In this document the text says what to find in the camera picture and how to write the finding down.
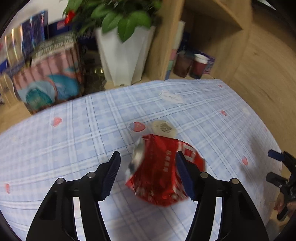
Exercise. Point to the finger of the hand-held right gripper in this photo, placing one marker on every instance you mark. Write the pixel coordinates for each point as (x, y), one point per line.
(276, 179)
(274, 154)

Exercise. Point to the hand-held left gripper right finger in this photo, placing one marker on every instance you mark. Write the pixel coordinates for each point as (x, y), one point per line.
(185, 176)

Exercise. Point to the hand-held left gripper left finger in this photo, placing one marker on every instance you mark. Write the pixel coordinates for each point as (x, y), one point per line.
(111, 173)

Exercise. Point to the crushed red can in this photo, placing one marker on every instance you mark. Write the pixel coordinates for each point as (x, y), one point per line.
(159, 166)

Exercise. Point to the person's right hand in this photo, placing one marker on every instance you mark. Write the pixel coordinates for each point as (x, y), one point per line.
(281, 202)

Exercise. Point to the red paper cup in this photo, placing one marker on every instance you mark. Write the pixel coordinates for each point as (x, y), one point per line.
(198, 68)

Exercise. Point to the small blue box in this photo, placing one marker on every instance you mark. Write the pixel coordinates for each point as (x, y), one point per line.
(211, 64)

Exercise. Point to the red rose plant white pot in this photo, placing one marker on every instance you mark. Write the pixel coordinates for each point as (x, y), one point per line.
(122, 60)

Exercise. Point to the stack of pastel cups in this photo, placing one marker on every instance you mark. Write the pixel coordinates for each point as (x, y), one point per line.
(174, 58)

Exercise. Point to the wooden shelving unit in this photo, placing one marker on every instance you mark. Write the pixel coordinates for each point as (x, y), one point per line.
(161, 46)

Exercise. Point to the silver blue box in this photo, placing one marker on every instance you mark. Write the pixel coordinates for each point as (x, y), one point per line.
(32, 30)
(7, 88)

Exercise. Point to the dark flat box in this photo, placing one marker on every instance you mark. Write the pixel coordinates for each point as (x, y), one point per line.
(55, 45)

